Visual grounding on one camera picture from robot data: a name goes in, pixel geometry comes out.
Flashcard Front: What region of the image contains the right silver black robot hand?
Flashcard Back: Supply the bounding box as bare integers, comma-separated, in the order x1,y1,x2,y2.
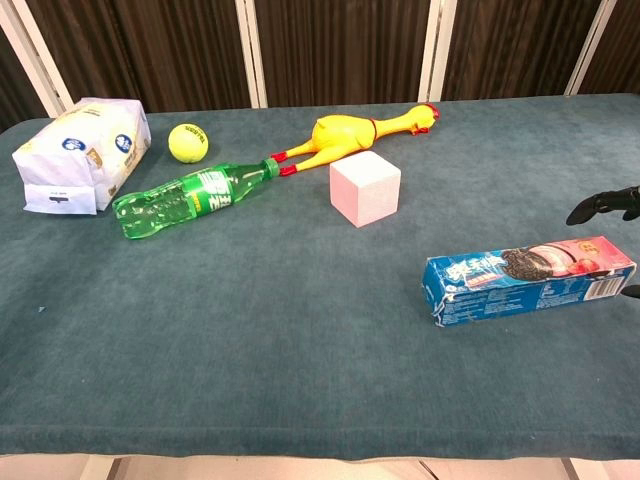
566,184,640,301

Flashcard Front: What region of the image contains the blue cookie package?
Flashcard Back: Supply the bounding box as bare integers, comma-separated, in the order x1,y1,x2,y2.
421,235,638,329

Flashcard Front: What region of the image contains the dark brown screen panel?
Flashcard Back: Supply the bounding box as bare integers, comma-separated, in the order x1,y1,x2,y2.
0,29,54,134
24,0,251,114
442,0,604,101
579,0,640,96
254,0,431,107

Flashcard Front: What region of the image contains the pink foam cube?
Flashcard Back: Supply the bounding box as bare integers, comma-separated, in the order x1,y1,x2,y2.
329,150,403,229

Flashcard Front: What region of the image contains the yellow rubber chicken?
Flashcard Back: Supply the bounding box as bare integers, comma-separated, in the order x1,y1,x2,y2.
270,103,442,178

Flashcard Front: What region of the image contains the teal felt table cover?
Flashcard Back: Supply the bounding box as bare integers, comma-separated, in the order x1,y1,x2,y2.
0,92,640,461

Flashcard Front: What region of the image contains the yellow tennis ball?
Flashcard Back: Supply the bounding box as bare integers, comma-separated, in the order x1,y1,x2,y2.
167,123,211,164

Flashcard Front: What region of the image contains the green plastic bottle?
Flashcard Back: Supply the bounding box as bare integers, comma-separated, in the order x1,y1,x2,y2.
112,157,280,242

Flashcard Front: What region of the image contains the white paper bag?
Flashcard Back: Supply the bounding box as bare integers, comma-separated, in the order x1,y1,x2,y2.
11,97,153,216

